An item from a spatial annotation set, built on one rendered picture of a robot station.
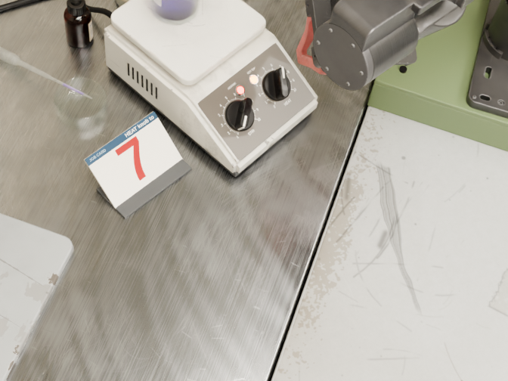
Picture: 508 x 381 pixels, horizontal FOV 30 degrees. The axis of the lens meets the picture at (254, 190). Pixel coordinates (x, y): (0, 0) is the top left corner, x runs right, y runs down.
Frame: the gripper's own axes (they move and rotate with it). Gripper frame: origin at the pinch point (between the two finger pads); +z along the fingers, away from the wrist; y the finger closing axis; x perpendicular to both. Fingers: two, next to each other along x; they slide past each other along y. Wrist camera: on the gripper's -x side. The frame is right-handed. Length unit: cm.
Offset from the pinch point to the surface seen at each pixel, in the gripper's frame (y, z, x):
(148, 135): 13.1, 12.6, 5.1
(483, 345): -12.0, -4.2, 29.8
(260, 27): 1.6, 7.2, -4.7
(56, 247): 23.7, 13.0, 15.4
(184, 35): 9.2, 9.4, -4.4
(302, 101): -2.8, 8.3, 3.0
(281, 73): 0.2, 6.6, 0.4
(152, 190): 13.3, 12.9, 10.7
